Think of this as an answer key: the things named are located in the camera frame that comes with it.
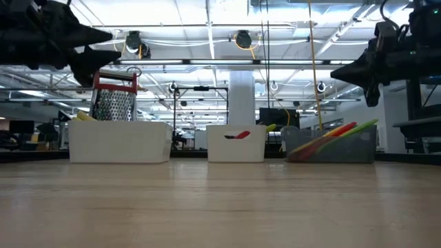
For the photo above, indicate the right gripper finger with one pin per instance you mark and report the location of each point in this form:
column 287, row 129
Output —
column 372, row 96
column 353, row 72

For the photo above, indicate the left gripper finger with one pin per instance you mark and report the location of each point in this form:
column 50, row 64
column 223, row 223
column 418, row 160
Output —
column 93, row 36
column 93, row 63

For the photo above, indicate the green silicone spatula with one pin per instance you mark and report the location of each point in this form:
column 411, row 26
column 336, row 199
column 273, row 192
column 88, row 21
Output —
column 365, row 124

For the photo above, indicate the red silicone spatula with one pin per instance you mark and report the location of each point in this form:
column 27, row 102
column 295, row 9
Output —
column 344, row 129

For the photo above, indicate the cream wooden spatula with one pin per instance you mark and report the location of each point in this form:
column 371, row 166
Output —
column 75, row 118

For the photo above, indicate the lime green silicone spoon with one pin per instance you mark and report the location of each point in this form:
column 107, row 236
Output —
column 271, row 128

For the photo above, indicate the red silicone spoon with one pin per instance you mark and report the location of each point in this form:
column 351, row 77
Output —
column 241, row 135

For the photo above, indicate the computer monitor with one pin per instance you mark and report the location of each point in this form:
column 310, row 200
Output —
column 432, row 80

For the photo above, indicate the black monitor stand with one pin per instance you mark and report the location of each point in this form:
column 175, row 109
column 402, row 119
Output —
column 413, row 100

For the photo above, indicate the grey side desk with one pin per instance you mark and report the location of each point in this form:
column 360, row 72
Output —
column 420, row 125

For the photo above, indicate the grey translucent plastic bin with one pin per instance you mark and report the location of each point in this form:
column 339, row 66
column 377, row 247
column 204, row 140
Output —
column 344, row 151

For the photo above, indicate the white plastic bin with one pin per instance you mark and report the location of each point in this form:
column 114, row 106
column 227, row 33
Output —
column 117, row 141
column 237, row 148

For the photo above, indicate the small dark background monitor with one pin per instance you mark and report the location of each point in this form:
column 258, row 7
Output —
column 21, row 126

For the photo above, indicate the white pillar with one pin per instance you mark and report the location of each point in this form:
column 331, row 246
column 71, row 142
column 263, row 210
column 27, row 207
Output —
column 242, row 96

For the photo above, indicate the black metal stand frame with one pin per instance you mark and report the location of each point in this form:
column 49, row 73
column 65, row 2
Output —
column 201, row 88

